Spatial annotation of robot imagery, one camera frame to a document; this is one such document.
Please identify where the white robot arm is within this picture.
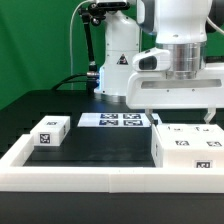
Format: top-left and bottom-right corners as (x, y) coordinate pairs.
(94, 0), (224, 122)

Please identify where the white cable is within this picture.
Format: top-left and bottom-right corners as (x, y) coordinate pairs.
(68, 0), (98, 91)

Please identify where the white U-shaped border frame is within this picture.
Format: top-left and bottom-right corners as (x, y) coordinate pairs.
(0, 134), (224, 193)

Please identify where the white cabinet door panel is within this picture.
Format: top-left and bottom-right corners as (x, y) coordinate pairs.
(156, 124), (201, 149)

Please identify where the white marker sheet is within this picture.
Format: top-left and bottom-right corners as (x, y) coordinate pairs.
(78, 113), (162, 128)

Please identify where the white cabinet body box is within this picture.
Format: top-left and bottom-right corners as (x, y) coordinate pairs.
(151, 124), (224, 168)

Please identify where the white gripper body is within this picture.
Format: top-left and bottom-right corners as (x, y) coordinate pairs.
(126, 68), (224, 109)

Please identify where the black cables bundle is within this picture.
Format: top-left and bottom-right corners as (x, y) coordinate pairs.
(50, 70), (101, 92)

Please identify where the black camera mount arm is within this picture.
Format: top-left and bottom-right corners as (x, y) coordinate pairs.
(78, 2), (116, 73)

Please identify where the small white cabinet top block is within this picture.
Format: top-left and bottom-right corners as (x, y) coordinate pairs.
(30, 116), (70, 146)

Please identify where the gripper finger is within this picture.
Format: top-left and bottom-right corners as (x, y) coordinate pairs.
(145, 109), (159, 126)
(204, 107), (216, 124)

